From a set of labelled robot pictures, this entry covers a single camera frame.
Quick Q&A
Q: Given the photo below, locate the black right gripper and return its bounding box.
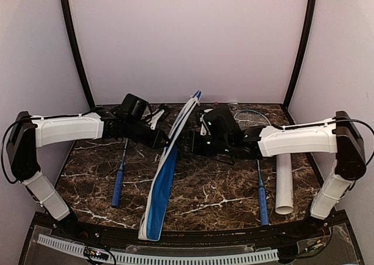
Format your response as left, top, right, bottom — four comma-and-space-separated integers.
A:
175, 130, 232, 156

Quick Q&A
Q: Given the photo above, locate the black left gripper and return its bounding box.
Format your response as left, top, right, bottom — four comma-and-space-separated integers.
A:
124, 118, 172, 150

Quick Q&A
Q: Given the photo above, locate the blue racket bag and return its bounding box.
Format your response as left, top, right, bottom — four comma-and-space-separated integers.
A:
138, 90, 202, 241

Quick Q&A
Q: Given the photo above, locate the white shuttlecock tube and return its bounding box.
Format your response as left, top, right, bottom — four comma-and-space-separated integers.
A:
275, 154, 294, 215

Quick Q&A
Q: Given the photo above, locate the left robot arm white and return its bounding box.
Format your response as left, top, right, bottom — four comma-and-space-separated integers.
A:
1, 93, 170, 239

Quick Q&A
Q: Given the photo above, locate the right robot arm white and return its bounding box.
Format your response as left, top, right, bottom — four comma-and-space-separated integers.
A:
178, 109, 370, 238

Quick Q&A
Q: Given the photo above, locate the right blue badminton racket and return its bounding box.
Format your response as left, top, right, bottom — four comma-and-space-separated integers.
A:
234, 110, 271, 226

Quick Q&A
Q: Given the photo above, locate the blue badminton racket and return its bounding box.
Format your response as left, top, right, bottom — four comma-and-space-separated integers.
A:
112, 138, 128, 208
234, 110, 271, 226

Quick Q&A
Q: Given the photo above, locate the left blue badminton racket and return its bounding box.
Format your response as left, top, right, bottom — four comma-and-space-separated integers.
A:
112, 138, 128, 208

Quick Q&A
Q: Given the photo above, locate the small circuit board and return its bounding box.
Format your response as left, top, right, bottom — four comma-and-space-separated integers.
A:
84, 247, 109, 261

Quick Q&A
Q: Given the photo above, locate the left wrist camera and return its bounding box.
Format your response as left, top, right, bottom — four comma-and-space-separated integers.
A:
146, 103, 171, 130

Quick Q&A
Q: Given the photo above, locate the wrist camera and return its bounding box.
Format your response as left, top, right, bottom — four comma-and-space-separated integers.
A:
146, 103, 171, 130
195, 108, 213, 136

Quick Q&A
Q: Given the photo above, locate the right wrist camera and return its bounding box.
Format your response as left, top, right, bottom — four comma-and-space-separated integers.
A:
195, 108, 213, 136

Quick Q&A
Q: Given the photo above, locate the white cable duct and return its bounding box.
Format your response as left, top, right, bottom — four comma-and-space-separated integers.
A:
37, 233, 280, 265

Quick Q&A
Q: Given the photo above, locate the black vertical frame post left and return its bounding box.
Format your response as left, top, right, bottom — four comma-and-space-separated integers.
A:
60, 0, 95, 109

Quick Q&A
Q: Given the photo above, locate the black vertical frame post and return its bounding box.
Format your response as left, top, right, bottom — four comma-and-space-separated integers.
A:
60, 0, 95, 109
282, 0, 316, 110

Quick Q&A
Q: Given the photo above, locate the black vertical frame post right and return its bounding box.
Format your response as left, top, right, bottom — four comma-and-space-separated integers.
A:
282, 0, 316, 110

